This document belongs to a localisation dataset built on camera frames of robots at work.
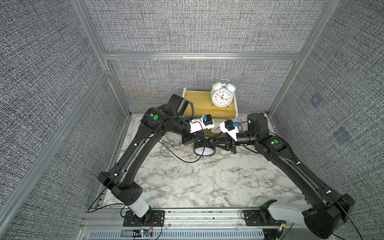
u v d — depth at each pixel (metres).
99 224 0.73
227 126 0.53
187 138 0.55
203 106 0.80
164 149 1.00
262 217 0.66
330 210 0.37
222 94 0.72
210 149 0.64
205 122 0.51
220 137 0.63
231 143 0.57
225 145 0.59
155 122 0.43
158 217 0.73
